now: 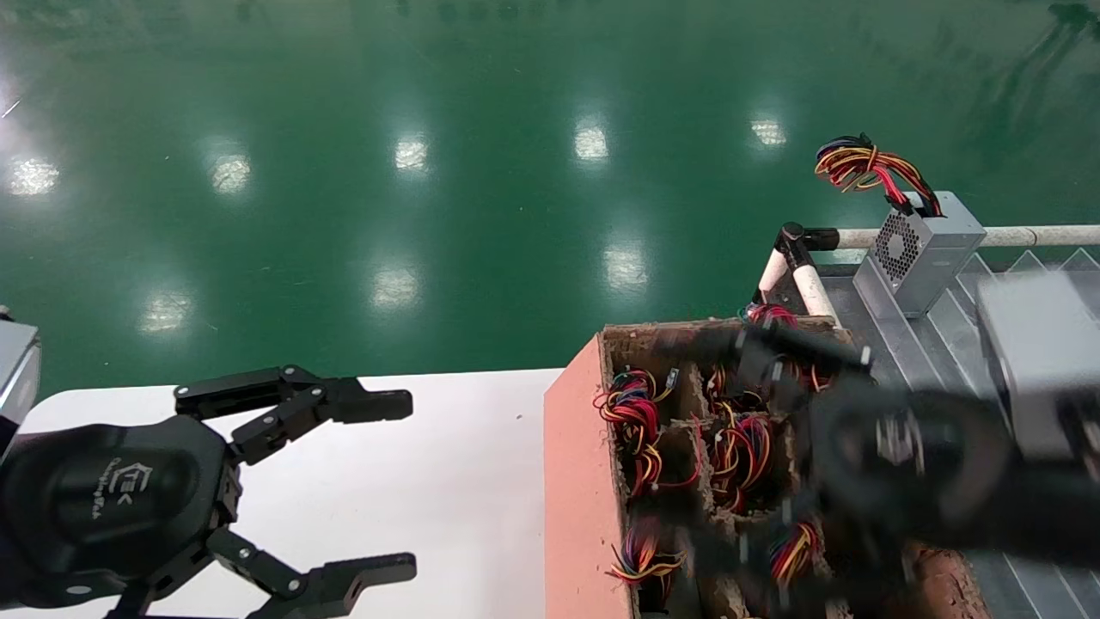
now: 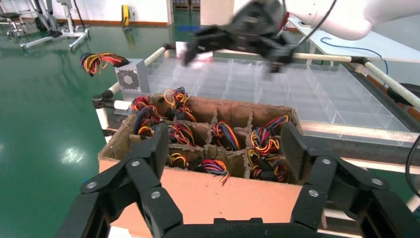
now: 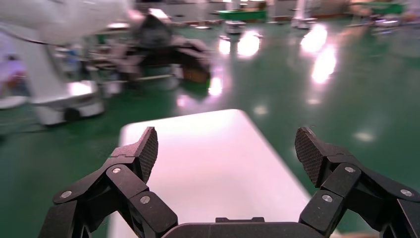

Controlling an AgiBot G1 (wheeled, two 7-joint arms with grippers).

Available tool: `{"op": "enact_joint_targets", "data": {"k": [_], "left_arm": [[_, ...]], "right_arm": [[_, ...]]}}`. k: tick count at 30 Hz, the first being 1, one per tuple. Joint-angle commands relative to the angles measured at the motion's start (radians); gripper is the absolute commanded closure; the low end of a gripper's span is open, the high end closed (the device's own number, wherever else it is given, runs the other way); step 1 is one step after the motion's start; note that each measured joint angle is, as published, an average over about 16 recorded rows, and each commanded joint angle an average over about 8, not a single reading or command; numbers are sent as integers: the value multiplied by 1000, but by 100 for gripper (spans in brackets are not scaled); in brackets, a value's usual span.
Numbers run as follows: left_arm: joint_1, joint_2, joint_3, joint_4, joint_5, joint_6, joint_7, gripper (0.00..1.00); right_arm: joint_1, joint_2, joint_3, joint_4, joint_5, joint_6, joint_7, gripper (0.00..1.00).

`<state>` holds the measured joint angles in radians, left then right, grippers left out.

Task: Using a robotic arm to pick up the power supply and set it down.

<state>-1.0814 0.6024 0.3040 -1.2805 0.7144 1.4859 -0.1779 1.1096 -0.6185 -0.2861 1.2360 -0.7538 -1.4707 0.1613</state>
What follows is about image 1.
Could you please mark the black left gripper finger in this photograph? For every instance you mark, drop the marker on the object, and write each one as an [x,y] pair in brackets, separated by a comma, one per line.
[335,585]
[301,400]

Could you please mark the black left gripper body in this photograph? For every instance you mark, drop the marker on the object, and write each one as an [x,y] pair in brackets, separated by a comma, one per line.
[103,507]

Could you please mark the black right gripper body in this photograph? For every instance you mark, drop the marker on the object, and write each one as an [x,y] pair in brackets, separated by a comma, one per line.
[902,464]

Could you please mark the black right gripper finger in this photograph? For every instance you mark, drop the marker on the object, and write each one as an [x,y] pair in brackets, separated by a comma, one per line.
[799,361]
[791,576]

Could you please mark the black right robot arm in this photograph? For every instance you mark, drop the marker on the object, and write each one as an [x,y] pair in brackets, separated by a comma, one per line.
[1057,516]

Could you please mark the grey metal slide tray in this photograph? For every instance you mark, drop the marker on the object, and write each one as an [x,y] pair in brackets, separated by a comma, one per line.
[954,361]

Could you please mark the brown cardboard divider box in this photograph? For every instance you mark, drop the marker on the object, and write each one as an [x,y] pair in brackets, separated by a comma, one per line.
[576,481]

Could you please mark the white pipe frame black joints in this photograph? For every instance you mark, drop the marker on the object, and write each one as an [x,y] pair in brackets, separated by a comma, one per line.
[812,292]

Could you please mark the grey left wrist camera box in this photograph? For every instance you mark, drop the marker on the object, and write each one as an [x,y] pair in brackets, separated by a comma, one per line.
[17,378]

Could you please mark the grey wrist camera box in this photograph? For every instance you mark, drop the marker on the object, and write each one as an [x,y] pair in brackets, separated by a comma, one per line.
[1040,361]
[17,378]

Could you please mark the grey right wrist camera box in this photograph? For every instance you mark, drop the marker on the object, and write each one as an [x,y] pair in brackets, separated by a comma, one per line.
[1040,361]

